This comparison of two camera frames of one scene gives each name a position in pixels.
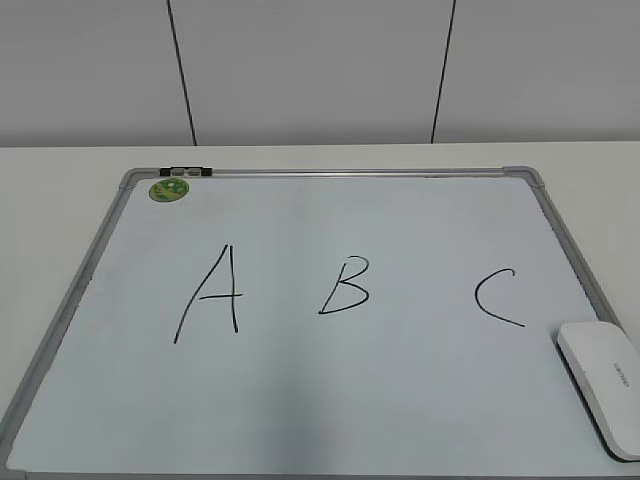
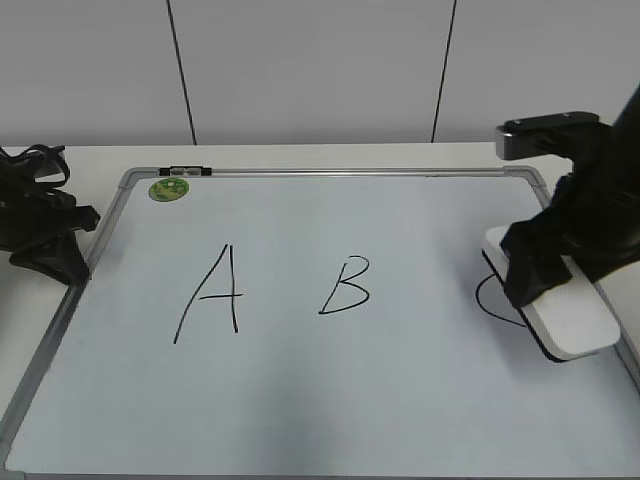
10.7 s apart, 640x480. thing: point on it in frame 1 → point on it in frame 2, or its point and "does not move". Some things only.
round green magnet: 169,189 does not move
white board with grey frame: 387,323 does not move
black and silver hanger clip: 185,171 does not move
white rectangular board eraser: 605,368 → 572,320
